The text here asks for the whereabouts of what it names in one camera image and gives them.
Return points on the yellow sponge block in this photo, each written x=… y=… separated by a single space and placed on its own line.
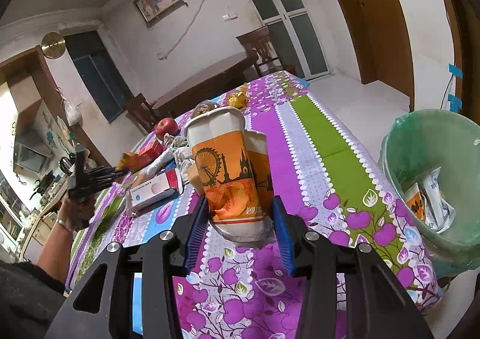
x=194 y=180

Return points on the person's left forearm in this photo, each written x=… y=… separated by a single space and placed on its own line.
x=55 y=255

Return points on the golden foil wrapper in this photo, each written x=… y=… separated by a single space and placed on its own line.
x=238 y=98

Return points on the brown wooden door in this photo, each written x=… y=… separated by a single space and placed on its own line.
x=463 y=16
x=381 y=43

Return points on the white alcohol wipes packet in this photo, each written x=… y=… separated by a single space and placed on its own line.
x=438 y=213

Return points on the white glass double door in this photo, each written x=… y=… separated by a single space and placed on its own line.
x=293 y=36

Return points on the black electric kettle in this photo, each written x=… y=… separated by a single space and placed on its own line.
x=66 y=163

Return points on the green lined trash bin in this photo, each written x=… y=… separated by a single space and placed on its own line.
x=431 y=158

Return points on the person's left hand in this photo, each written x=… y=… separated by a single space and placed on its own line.
x=75 y=215

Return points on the red snack packet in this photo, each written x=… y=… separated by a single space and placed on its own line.
x=148 y=154

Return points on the hanging white plastic bag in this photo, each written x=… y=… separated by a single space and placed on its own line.
x=71 y=111

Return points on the round gold wall clock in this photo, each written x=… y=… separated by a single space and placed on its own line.
x=53 y=45

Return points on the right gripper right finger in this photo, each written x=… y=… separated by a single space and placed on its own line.
x=289 y=232

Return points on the framed wall picture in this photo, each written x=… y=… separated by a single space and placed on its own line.
x=152 y=11

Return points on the wooden chair left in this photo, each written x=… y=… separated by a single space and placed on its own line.
x=142 y=111

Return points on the yellow snack wrapper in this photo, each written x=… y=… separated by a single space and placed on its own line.
x=129 y=161

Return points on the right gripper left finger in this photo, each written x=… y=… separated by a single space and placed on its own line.
x=189 y=230

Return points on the round pastry in plastic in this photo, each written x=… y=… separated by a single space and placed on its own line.
x=204 y=107

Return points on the crumpled white tissue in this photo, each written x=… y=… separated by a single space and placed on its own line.
x=176 y=150

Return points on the wooden chair by door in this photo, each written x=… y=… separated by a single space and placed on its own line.
x=268 y=60

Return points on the dark wooden dining table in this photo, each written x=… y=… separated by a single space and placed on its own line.
x=209 y=83

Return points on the red apple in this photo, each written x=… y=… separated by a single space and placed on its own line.
x=166 y=126

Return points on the white red medicine box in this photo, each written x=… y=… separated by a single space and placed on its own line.
x=156 y=189

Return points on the floral purple striped tablecloth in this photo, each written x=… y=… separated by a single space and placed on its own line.
x=369 y=274

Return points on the blue tape strips on wall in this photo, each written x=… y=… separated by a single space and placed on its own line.
x=454 y=100

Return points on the dark window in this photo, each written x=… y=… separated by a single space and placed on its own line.
x=98 y=73

